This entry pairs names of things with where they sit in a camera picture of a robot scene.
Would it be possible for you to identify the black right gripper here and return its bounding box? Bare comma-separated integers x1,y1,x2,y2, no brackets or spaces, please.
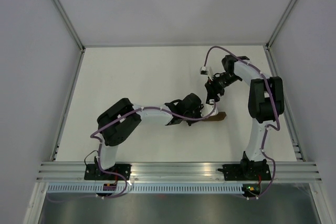
204,73,240,103

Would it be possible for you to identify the brown cloth napkin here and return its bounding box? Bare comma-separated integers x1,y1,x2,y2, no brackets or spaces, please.
203,112,226,122

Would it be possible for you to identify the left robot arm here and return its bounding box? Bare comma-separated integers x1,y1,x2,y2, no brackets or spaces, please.
90,93,217,180

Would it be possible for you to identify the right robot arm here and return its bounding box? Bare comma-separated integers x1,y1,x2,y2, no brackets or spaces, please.
205,55,285,181

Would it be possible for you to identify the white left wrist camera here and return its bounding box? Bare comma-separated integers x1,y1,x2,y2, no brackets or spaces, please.
201,99,218,119

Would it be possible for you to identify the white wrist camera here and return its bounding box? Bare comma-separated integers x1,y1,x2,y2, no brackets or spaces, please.
199,66,214,81
201,99,218,119

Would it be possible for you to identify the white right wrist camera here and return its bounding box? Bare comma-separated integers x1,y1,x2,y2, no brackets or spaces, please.
199,66,214,81

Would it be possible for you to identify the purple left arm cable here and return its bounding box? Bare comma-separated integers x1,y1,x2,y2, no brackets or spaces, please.
47,100,217,204

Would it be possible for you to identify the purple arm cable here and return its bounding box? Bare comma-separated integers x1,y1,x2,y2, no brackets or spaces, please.
47,100,217,204
203,46,281,201

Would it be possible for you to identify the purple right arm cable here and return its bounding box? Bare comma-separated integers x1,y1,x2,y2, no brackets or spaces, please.
203,46,281,201

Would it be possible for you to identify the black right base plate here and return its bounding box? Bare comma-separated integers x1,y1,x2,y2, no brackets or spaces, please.
217,164,271,181

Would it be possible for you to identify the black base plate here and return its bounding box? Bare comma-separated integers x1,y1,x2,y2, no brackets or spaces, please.
84,163,131,181
217,164,271,181

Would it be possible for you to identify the white slotted cable duct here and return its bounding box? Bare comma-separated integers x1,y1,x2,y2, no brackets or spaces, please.
47,183,244,194

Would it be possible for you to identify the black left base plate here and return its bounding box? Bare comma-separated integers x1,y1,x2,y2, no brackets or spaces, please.
84,163,131,181

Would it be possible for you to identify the aluminium frame rail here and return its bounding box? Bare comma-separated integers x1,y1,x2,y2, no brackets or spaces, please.
265,0,299,50

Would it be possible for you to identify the aluminium front mounting rail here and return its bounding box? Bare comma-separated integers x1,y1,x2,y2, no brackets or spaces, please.
36,162,322,183

